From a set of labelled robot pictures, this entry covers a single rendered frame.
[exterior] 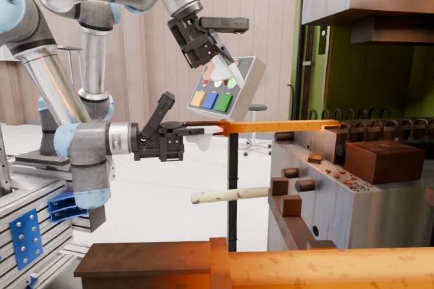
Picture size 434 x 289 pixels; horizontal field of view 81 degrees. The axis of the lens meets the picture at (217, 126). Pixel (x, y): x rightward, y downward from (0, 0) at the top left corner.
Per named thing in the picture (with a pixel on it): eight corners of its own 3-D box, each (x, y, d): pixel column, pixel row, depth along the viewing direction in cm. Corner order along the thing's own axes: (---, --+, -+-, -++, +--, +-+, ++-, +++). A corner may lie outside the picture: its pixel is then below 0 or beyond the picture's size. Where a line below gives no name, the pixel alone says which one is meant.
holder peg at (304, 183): (299, 194, 59) (300, 183, 58) (294, 189, 62) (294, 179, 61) (315, 192, 60) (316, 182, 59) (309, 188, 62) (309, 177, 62)
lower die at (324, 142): (333, 164, 62) (336, 130, 60) (293, 142, 81) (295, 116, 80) (467, 153, 70) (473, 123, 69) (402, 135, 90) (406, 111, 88)
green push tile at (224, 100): (224, 111, 103) (231, 94, 104) (213, 109, 109) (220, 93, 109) (227, 113, 104) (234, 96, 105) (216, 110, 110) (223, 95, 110)
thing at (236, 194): (192, 208, 103) (191, 195, 102) (190, 201, 108) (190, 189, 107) (291, 197, 112) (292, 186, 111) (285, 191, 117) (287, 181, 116)
